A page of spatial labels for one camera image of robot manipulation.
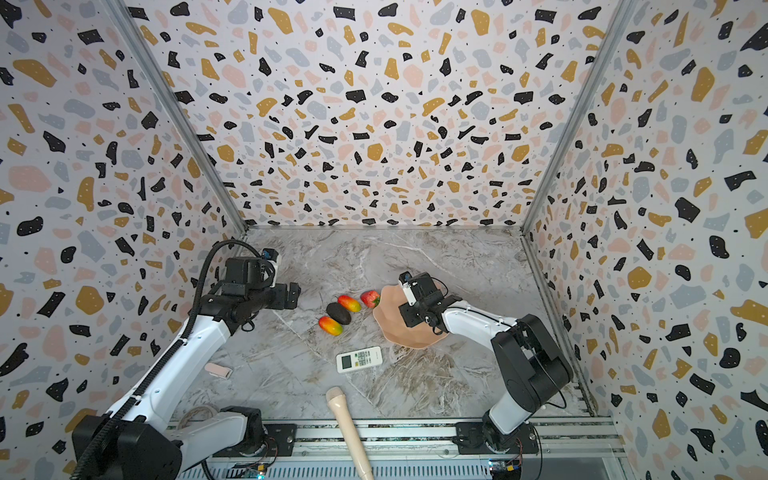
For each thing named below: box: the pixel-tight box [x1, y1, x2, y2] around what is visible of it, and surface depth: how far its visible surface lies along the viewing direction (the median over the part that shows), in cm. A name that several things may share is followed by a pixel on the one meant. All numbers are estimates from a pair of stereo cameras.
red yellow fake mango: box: [337, 295, 362, 313], surface depth 99 cm
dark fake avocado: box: [326, 302, 351, 325], surface depth 96 cm
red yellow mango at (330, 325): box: [318, 316, 343, 336], surface depth 94 cm
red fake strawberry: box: [360, 290, 381, 308], surface depth 99 cm
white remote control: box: [336, 346, 383, 373], surface depth 87 cm
